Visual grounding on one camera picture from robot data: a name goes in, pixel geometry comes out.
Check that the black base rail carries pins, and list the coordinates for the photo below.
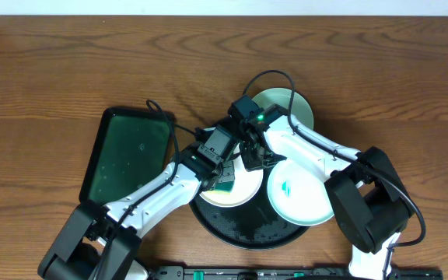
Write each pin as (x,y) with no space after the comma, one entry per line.
(181,273)

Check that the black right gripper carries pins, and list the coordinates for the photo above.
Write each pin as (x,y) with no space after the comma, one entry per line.
(277,159)

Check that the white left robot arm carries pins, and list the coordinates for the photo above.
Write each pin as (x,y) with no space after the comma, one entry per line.
(102,242)

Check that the dark green rectangular water tray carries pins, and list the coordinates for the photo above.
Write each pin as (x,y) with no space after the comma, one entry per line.
(130,150)

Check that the mint plate with green stain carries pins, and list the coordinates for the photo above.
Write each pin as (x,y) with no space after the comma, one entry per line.
(297,195)

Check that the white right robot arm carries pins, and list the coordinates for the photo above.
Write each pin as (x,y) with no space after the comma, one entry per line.
(369,202)

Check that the yellow green scrubbing sponge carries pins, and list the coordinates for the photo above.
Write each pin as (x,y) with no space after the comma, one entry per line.
(221,187)

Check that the round black tray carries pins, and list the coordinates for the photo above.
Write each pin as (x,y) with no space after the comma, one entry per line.
(253,225)

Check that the white round plate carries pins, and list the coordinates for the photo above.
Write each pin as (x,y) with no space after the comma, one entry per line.
(245,185)

